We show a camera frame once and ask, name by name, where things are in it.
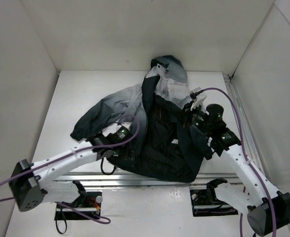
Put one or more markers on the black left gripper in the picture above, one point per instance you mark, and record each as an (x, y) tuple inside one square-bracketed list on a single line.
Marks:
[(125, 153)]

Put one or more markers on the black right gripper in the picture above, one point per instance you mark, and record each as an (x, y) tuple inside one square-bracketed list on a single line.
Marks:
[(192, 117)]

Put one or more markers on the grey gradient hooded jacket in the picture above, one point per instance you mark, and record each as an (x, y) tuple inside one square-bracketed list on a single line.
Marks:
[(164, 149)]

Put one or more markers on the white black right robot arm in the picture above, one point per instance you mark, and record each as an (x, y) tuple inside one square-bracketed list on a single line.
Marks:
[(267, 209)]

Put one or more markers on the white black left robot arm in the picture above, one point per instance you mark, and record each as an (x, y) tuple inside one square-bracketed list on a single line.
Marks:
[(38, 182)]

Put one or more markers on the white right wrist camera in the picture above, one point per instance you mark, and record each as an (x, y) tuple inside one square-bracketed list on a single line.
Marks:
[(198, 96)]

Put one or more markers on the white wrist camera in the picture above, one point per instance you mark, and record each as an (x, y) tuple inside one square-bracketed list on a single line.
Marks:
[(198, 96), (123, 125)]

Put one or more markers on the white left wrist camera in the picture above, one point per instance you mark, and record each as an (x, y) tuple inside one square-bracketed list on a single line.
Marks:
[(123, 125)]

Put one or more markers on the aluminium rail front table edge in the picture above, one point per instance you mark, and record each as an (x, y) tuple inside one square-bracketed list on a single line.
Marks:
[(97, 180)]

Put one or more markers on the aluminium rail table edge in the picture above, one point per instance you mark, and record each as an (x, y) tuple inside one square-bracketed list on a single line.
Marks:
[(250, 146), (97, 180)]

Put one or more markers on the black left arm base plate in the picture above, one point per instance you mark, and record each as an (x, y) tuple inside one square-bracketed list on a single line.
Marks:
[(89, 207)]

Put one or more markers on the aluminium rail right table edge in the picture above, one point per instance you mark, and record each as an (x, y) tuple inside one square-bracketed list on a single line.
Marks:
[(250, 146)]

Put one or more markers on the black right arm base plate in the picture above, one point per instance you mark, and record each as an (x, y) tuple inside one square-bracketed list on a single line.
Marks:
[(202, 206)]

